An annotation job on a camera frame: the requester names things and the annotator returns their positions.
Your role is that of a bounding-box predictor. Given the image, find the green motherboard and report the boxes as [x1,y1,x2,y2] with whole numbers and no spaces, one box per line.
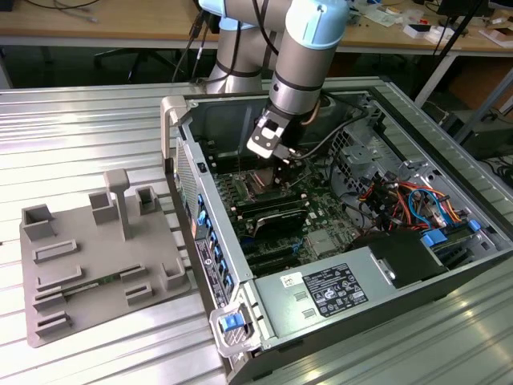
[200,136,364,278]

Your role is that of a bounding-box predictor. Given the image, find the black monitor base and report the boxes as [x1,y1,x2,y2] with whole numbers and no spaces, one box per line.
[435,0,493,18]

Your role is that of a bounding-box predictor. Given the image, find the silver CPU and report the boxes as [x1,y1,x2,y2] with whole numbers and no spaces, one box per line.
[252,167,278,188]

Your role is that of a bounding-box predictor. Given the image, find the black equipment box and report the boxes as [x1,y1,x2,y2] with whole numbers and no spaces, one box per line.
[460,120,513,161]

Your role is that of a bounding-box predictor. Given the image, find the grey parts rack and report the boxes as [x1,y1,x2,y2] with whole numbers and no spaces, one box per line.
[18,168,194,349]

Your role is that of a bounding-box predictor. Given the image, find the black office chair base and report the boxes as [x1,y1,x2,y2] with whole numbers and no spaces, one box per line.
[94,47,186,83]

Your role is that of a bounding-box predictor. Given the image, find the grey open PC case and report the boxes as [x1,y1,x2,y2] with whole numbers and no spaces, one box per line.
[159,86,513,385]

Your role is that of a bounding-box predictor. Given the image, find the white paper sheets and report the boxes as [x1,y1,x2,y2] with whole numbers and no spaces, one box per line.
[370,3,406,27]

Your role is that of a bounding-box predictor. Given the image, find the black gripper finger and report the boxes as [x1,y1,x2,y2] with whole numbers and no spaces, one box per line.
[276,156,294,190]

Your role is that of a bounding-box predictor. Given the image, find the wooden desk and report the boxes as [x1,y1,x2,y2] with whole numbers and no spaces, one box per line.
[0,0,513,57]

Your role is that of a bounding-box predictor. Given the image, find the orange and red wire bundle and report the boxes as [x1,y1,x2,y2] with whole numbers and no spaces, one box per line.
[357,179,412,232]

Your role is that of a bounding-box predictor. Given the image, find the blue case latch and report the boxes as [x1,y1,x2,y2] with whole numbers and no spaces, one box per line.
[219,314,243,334]

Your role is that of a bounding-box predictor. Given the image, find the small white box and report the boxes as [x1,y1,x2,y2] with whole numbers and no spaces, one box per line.
[424,26,452,43]

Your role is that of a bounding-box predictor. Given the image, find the green RAM stick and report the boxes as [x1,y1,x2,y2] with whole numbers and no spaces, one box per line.
[62,272,123,298]

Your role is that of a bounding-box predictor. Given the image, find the silver perforated drive cage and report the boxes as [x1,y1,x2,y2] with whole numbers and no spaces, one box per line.
[326,120,406,201]

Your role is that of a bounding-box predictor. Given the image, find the black RAM slot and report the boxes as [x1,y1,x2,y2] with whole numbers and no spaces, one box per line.
[208,151,257,173]
[236,198,309,220]
[232,191,301,210]

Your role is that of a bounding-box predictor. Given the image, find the silver chipset heatsink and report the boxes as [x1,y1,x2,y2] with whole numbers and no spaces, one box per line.
[306,230,337,257]

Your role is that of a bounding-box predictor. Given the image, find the black expansion slot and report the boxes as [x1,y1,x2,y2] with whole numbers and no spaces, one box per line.
[246,256,304,278]
[240,238,301,264]

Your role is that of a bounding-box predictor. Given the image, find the brown cardboard piece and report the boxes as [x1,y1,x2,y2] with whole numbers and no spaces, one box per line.
[479,26,513,46]

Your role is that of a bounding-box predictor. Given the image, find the black plastic shroud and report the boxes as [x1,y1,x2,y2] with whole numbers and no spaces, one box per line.
[345,229,450,290]

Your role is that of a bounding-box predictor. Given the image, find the blue wire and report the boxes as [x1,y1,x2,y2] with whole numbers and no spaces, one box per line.
[407,187,446,228]

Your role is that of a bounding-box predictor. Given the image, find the black camera cable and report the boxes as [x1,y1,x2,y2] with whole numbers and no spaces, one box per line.
[294,94,370,160]

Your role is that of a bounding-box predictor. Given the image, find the black graphics card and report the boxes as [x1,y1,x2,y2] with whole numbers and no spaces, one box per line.
[248,207,310,243]

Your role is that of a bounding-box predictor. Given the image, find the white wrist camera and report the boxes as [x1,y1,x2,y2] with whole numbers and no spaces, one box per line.
[245,111,293,161]

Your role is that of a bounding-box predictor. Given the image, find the white box black top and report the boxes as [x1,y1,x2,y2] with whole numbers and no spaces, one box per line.
[403,22,433,40]

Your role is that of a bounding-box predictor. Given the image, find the grey power supply unit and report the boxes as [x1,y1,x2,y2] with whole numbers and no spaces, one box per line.
[252,245,402,342]

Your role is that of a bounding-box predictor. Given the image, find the large blue carrier tab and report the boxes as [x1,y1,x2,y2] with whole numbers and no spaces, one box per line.
[420,229,449,249]

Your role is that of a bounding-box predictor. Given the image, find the CPU socket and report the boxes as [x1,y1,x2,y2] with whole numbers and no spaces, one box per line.
[240,170,285,204]

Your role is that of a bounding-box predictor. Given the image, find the grey network cable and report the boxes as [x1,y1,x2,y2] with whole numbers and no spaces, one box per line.
[30,0,100,23]

